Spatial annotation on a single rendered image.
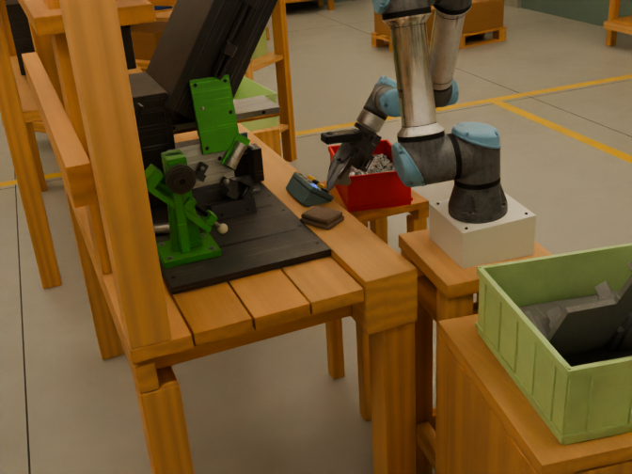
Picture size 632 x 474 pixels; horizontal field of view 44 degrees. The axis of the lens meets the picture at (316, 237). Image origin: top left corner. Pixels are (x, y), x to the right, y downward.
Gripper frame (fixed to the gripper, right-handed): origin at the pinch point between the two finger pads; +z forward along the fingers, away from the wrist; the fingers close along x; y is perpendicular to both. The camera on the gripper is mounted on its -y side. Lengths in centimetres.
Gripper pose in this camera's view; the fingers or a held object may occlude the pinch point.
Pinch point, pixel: (327, 184)
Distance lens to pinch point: 227.9
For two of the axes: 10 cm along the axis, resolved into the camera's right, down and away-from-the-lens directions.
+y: 7.9, 3.4, 5.1
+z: -4.8, 8.6, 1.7
